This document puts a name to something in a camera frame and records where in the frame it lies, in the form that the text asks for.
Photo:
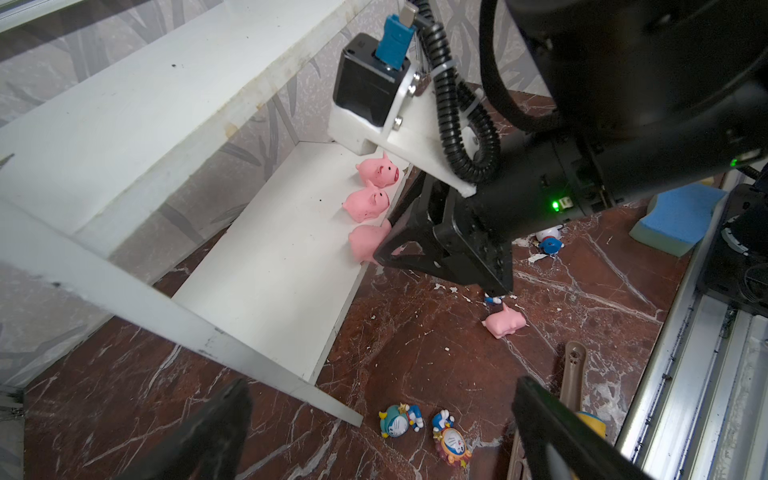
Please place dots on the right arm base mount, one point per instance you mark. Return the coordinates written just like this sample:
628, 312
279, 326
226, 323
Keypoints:
735, 268

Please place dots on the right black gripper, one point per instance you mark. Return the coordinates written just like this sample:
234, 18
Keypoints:
544, 180

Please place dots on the aluminium front rail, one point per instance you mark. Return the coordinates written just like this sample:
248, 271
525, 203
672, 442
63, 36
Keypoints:
700, 411

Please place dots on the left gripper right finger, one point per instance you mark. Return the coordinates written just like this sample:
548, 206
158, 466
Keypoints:
558, 445

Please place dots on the brown slotted spatula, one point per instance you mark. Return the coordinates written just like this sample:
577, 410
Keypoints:
571, 395

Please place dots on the pink pig toy pair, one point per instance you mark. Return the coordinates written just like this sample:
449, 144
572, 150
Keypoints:
505, 322
364, 240

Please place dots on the white two-tier shelf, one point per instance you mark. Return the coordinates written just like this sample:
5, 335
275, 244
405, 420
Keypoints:
168, 188

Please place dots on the white blue small figurine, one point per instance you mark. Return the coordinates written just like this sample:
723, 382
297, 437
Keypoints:
549, 243

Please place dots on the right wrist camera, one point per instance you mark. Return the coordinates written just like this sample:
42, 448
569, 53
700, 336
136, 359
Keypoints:
380, 101

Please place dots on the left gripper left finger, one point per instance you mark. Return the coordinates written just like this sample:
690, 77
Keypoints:
208, 445

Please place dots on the blue figurine left upper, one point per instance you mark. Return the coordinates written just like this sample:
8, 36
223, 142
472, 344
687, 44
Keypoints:
397, 419

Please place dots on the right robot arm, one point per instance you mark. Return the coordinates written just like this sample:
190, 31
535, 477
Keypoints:
650, 96

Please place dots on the blue sponge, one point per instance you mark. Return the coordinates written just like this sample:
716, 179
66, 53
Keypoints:
678, 219

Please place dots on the small figurine left lower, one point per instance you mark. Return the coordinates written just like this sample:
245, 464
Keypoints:
449, 442

